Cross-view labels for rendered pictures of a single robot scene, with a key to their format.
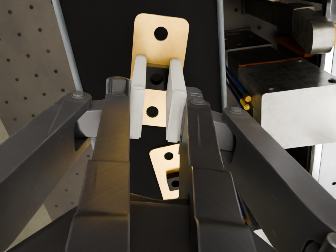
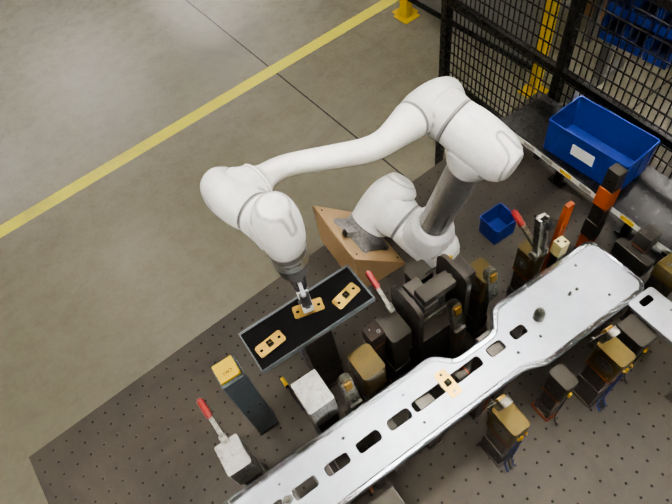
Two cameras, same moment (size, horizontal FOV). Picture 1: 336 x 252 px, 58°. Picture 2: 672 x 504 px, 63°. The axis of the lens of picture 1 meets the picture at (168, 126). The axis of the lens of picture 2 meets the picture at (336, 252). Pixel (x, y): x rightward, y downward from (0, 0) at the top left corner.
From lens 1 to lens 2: 1.31 m
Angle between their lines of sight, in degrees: 49
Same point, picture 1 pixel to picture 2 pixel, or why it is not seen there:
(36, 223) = (45, 422)
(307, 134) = (306, 398)
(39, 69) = not seen: hidden behind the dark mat
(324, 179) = (279, 475)
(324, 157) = (294, 462)
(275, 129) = (302, 383)
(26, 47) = not seen: hidden behind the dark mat
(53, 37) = not seen: hidden behind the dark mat
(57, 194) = (166, 373)
